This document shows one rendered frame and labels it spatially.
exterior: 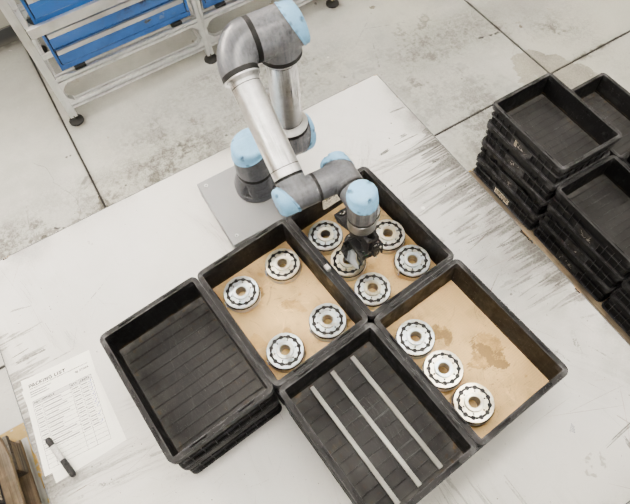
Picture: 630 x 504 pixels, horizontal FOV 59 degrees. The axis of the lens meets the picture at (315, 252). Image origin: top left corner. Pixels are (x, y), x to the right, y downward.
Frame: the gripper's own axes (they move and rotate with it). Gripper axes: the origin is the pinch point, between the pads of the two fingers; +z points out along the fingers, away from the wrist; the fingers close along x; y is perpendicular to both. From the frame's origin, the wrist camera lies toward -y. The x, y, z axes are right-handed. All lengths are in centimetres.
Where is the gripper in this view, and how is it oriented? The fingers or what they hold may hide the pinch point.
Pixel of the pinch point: (356, 254)
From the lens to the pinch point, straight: 163.6
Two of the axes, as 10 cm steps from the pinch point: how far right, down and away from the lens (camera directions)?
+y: 5.5, 7.2, -4.2
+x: 8.3, -5.1, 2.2
